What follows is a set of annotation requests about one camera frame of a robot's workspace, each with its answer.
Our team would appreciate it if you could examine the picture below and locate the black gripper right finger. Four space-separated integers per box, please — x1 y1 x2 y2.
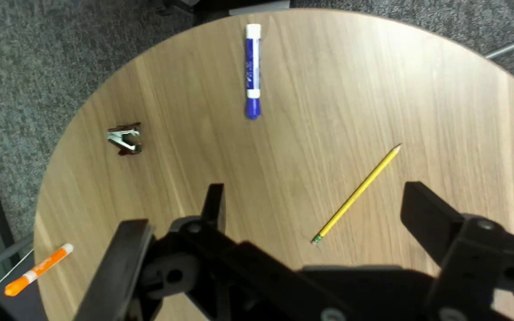
399 180 514 321

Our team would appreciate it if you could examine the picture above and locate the yellow pencil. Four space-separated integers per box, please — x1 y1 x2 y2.
308 141 403 246

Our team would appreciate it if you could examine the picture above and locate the orange marker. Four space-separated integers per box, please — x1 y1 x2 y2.
1 240 74 299

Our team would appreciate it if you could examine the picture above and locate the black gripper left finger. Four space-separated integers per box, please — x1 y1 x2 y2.
74 182 306 321

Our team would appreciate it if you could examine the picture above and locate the large blue white-capped marker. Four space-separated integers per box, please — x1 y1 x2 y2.
242 21 263 121

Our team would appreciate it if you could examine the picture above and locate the small black binder clip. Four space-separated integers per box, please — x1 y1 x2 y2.
105 121 144 157

